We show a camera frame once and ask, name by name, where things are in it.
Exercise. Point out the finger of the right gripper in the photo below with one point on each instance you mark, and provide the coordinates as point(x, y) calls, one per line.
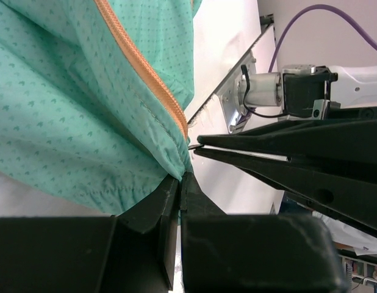
point(346, 191)
point(334, 139)

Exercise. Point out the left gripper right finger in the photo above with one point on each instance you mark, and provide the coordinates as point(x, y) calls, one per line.
point(254, 253)

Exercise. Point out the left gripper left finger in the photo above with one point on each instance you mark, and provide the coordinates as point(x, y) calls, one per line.
point(131, 252)

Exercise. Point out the orange and teal jacket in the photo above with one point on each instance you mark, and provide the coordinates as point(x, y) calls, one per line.
point(92, 97)

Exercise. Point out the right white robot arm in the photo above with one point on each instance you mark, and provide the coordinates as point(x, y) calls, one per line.
point(303, 93)

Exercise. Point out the metal base plate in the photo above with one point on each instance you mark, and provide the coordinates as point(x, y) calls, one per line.
point(227, 94)

